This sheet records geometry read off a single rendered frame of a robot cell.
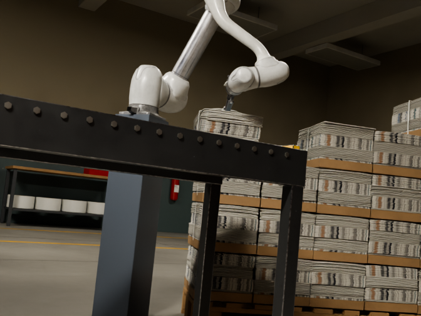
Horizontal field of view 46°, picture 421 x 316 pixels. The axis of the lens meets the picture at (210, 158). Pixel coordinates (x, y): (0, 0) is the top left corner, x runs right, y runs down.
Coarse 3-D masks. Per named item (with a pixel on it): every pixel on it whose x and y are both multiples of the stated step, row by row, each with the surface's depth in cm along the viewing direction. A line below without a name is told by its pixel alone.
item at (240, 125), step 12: (204, 108) 248; (204, 120) 242; (216, 120) 240; (228, 120) 241; (240, 120) 242; (252, 120) 243; (216, 132) 241; (228, 132) 242; (240, 132) 243; (252, 132) 244
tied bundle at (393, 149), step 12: (384, 132) 255; (384, 144) 255; (396, 144) 256; (408, 144) 258; (420, 144) 258; (384, 156) 254; (396, 156) 255; (408, 156) 257; (420, 156) 258; (408, 168) 256; (420, 168) 257
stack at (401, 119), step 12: (396, 108) 294; (408, 108) 279; (420, 108) 269; (396, 120) 293; (408, 120) 278; (420, 120) 268; (396, 132) 291; (420, 192) 260; (420, 228) 256; (420, 240) 256; (420, 252) 254; (420, 276) 253; (420, 288) 252; (420, 300) 251
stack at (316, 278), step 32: (224, 192) 239; (256, 192) 241; (320, 192) 247; (352, 192) 250; (384, 192) 253; (416, 192) 256; (192, 224) 258; (224, 224) 237; (256, 224) 239; (320, 224) 245; (352, 224) 248; (384, 224) 252; (416, 224) 254; (192, 256) 252; (224, 256) 236; (256, 256) 241; (416, 256) 252; (224, 288) 235; (256, 288) 237; (320, 288) 243; (352, 288) 246; (384, 288) 249; (416, 288) 251
